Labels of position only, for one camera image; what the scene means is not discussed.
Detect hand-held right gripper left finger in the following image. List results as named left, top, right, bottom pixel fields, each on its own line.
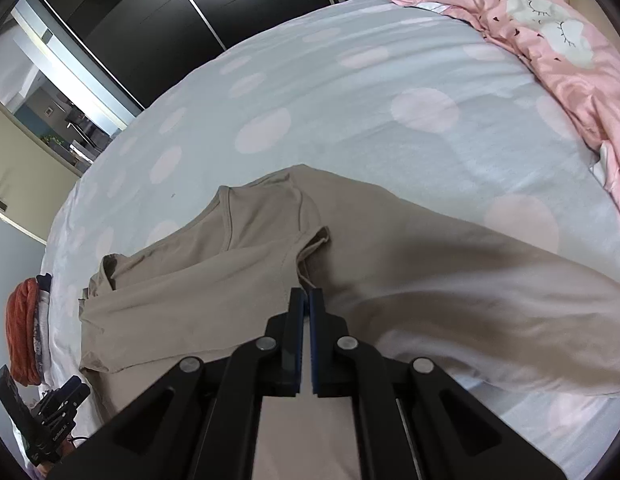
left=44, top=287, right=305, bottom=480

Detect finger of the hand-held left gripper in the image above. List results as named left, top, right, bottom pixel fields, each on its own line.
left=0, top=365, right=40, bottom=461

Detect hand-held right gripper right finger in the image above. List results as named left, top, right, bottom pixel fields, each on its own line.
left=309, top=289, right=567, bottom=480

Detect beige shirt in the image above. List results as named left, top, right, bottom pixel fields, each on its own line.
left=78, top=162, right=620, bottom=480

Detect orange folded cloth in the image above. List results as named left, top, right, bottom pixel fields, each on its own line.
left=4, top=280, right=45, bottom=387

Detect bed with dotted sheet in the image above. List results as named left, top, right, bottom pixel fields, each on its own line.
left=40, top=0, right=620, bottom=480

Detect cream room door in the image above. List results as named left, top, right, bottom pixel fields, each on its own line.
left=0, top=94, right=86, bottom=246

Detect black sliding wardrobe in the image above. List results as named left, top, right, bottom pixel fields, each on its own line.
left=32, top=0, right=337, bottom=111

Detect pink cloud print duvet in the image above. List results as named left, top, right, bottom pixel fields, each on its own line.
left=387, top=0, right=620, bottom=222

